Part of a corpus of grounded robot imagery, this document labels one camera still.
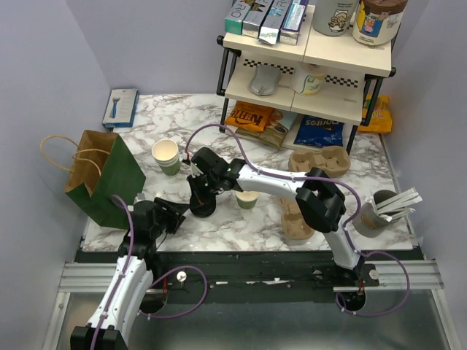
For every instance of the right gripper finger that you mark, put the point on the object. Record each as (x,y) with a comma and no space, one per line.
(195,197)
(208,196)

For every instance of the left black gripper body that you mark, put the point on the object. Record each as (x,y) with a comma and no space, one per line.
(164,218)

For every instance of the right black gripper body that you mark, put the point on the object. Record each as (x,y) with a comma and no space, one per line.
(209,181)

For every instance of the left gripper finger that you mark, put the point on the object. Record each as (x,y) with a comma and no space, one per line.
(173,222)
(172,207)

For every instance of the black plastic lid stack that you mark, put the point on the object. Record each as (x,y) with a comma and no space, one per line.
(203,209)

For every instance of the single green paper cup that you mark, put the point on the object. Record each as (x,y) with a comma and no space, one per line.
(247,199)

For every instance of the green paper cup stack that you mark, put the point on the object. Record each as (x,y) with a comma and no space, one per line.
(166,154)

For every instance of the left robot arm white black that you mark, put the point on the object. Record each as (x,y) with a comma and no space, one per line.
(137,265)

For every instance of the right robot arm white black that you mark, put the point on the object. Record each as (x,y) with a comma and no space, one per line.
(320,201)

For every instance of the orange kettle chips bag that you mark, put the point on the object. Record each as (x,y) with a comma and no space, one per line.
(251,117)

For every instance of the front brown pulp cup carrier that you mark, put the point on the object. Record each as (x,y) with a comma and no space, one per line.
(293,223)

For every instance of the brown pulp cup carrier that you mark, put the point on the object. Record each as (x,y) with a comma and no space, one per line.
(293,223)
(333,160)

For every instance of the blue razor package box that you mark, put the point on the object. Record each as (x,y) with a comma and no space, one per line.
(121,108)

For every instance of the blue doritos chips bag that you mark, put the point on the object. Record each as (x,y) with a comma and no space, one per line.
(319,132)

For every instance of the rear brown pulp cup carrier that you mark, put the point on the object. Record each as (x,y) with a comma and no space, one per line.
(333,160)

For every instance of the white paper roll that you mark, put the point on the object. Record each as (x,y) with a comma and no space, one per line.
(307,78)

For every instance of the cream black tiered shelf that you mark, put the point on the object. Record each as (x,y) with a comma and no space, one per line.
(331,77)

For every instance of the teal toothpaste box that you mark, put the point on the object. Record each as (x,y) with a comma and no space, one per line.
(234,20)

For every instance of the silver blue toothpaste box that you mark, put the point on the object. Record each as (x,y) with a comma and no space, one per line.
(269,31)

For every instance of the white blue toothpaste box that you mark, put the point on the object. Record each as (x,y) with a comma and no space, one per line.
(290,30)

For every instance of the grey cup with straws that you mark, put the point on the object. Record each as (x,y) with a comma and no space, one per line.
(384,209)

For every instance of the yellow snack bag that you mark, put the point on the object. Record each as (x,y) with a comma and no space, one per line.
(381,120)

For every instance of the grey cartoon mug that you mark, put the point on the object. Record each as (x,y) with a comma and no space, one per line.
(332,17)

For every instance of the white cartoon canister brown lid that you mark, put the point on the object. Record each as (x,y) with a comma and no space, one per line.
(377,21)

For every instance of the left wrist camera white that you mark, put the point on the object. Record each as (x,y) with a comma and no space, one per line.
(139,197)

